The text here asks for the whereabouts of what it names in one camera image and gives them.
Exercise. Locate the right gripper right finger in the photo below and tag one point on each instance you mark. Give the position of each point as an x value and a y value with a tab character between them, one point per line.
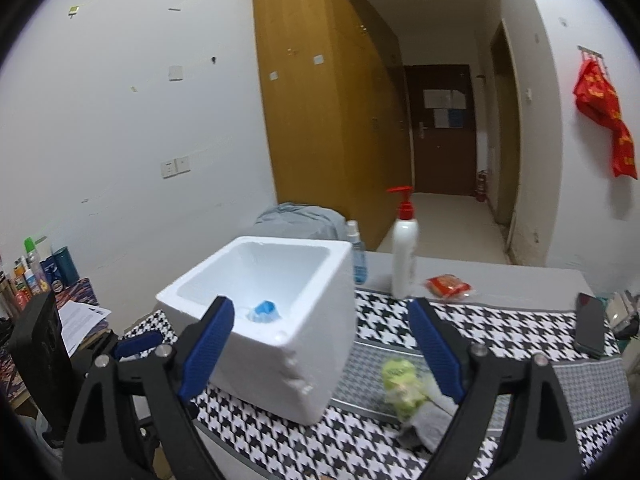
538	438

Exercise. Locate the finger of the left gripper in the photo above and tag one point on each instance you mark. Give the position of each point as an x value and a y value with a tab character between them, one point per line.
133	346

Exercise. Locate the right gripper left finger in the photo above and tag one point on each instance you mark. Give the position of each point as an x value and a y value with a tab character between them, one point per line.
128	409

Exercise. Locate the grey sock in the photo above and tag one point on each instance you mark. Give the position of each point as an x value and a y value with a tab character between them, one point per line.
427	427

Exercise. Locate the green white plastic bag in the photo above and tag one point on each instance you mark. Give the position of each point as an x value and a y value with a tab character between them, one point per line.
404	389

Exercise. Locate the white paper sheets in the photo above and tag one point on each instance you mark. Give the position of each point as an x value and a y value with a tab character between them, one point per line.
77	321

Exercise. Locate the toiletry bottles cluster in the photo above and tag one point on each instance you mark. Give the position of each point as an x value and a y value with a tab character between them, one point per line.
40	270

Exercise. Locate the black smartphone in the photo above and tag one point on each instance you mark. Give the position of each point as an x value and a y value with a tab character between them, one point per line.
589	333

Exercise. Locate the white styrofoam box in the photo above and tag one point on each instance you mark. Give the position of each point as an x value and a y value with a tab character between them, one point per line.
294	320

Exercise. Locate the houndstooth table cloth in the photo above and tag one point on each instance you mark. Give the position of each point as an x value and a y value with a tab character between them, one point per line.
356	437

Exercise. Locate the red snack packet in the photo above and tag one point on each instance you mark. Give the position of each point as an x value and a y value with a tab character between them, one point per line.
449	287

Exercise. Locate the crumpled grey blue cloth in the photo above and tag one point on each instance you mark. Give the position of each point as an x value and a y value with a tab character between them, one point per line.
307	222

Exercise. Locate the clear blue spray bottle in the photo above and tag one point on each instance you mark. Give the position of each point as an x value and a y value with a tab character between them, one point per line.
359	260

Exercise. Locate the white pump lotion bottle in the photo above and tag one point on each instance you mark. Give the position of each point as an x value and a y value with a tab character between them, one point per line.
405	234

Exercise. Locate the red fire extinguisher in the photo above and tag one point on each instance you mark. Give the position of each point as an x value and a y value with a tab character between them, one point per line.
481	186

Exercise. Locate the side wooden door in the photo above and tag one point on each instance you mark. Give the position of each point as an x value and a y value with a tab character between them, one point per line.
509	126

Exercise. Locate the wooden wardrobe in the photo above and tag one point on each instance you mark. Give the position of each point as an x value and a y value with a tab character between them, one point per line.
334	98

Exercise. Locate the red hanging bag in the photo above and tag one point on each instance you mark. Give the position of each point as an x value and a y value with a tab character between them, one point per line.
597	99

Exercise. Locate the dark brown entrance door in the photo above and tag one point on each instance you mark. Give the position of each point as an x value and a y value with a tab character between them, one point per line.
443	126

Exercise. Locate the wall socket pair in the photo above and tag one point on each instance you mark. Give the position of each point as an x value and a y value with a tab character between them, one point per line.
172	168

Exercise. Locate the white wall switch plate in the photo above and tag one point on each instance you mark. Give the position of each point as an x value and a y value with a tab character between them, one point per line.
175	73

